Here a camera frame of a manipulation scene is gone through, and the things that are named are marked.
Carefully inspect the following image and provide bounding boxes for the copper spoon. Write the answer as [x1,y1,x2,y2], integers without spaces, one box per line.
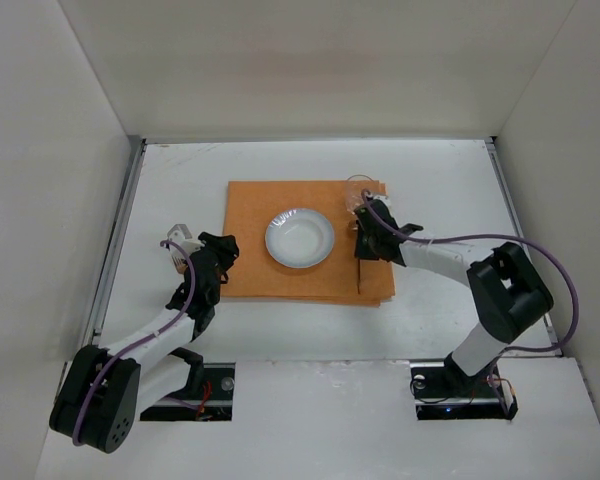
[348,220,364,294]

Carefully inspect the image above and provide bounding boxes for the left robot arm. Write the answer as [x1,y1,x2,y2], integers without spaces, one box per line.
[49,230,239,454]

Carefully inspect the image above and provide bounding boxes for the aluminium frame rail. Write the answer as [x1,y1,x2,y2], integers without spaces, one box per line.
[484,136,558,344]
[77,135,147,348]

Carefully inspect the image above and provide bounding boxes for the clear plastic cup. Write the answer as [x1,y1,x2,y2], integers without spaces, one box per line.
[345,174,374,214]

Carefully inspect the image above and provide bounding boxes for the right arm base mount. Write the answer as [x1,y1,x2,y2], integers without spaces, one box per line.
[409,362,519,421]

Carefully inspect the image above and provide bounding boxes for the right aluminium frame rail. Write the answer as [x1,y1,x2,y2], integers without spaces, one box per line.
[484,136,558,344]

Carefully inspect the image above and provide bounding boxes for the left aluminium frame rail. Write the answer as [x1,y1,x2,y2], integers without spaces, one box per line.
[77,135,147,348]

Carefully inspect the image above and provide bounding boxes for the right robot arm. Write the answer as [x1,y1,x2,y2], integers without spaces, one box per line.
[354,191,554,391]

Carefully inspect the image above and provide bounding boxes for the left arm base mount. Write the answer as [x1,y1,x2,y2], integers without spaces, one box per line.
[136,348,236,422]

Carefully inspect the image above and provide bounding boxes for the white ceramic plate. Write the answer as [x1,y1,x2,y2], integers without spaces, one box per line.
[264,208,335,269]

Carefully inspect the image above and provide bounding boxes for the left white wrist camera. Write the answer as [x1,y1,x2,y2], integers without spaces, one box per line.
[167,223,201,254]

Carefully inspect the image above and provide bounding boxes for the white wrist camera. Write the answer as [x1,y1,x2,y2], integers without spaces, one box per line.
[167,223,201,254]
[369,193,391,207]

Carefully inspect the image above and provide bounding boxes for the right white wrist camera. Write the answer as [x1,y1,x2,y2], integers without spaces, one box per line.
[369,193,391,207]

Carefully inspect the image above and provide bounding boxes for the orange cloth placemat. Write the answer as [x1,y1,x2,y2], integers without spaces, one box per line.
[222,180,395,306]

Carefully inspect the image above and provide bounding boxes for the copper fork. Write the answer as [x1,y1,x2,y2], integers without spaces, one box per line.
[172,257,188,275]

